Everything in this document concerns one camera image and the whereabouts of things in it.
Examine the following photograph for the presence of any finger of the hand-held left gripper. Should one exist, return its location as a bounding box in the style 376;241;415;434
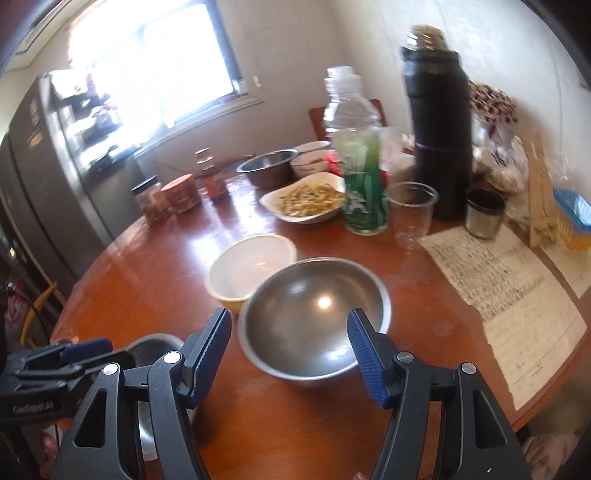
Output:
16;338;114;370
60;350;139;377

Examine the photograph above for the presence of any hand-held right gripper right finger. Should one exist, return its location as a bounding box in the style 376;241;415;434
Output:
346;308;532;480

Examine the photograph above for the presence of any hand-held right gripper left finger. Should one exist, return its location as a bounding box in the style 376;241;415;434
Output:
48;307;233;480

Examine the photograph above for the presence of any large steel bowl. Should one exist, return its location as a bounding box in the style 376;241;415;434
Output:
124;333;204;462

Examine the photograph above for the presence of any small steel bowl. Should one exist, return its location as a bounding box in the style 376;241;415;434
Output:
238;257;393;376

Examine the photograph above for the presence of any yellow bowl white inside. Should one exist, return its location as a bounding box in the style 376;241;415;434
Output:
204;234;297;315

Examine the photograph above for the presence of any yellow wooden chair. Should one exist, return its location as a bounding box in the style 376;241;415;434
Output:
21;281;68;347

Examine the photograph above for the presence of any clear plastic cup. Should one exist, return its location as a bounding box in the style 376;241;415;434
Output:
385;181;438;251

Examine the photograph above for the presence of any written paper sheet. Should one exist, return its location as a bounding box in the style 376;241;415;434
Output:
418;224;589;411

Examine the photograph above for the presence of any clear jar black lid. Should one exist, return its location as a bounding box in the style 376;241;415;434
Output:
131;176;174;225

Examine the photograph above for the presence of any red-lidded jar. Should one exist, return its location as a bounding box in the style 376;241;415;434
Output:
160;174;202;214

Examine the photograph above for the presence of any grey refrigerator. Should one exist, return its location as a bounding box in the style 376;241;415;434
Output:
0;71;139;296

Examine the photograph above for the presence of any white dish with food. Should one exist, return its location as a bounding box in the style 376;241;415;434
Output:
259;173;347;224

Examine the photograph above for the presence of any green label plastic bottle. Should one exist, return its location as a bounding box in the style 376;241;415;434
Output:
323;66;391;236

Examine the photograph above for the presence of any brown sauce bottle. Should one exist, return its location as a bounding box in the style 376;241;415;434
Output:
194;148;228;201

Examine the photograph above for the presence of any small steel cup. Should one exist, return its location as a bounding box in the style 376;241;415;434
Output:
464;188;507;239

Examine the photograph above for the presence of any medium steel bowl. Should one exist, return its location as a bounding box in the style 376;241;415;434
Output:
236;149;300;189

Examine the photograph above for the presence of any white printed bowl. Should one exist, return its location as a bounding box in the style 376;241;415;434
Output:
291;150;340;180

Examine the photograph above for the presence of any plain paper sheet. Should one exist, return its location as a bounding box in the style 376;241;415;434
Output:
540;240;591;301

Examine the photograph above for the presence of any clear plastic bag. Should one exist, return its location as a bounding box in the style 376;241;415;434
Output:
471;124;529;192

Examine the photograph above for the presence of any black thermos flask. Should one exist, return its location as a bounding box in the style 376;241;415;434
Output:
399;25;474;221

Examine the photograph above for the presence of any brown wooden chair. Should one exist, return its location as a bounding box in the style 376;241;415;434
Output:
308;98;386;141

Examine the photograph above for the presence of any wooden chopsticks pack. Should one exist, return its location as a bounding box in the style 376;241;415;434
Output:
519;124;559;247

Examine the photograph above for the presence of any bag of red dates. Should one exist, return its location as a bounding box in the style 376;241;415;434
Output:
468;79;520;127

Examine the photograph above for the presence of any window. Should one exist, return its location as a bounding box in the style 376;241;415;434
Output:
69;0;259;127

